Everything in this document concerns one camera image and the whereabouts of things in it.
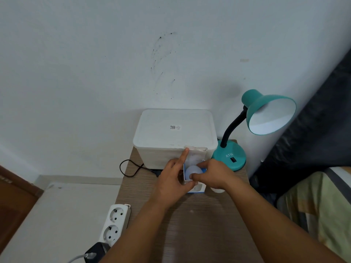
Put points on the white power strip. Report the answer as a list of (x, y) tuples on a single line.
[(118, 216)]

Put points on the person's left hand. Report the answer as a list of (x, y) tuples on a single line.
[(170, 186)]

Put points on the person's right forearm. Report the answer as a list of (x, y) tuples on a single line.
[(268, 224)]

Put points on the person's left forearm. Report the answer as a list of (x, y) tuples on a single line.
[(142, 235)]

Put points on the white light bulb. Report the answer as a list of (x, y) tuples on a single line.
[(218, 191), (193, 171)]

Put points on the person's right hand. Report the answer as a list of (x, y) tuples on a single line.
[(218, 175)]

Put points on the white plastic storage box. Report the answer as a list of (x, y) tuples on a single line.
[(156, 158)]

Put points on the striped bedding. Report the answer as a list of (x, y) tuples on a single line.
[(329, 210)]

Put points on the white storage box lid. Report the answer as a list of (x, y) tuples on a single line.
[(164, 128)]

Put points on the black charger adapter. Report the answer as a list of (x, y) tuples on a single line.
[(94, 252)]

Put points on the brown wooden door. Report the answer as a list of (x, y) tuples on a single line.
[(13, 210)]

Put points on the grey upholstered headboard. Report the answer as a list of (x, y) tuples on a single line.
[(315, 128)]

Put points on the blue and white bulb box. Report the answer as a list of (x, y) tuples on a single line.
[(195, 157)]

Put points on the teal desk lamp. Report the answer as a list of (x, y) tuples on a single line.
[(230, 158)]

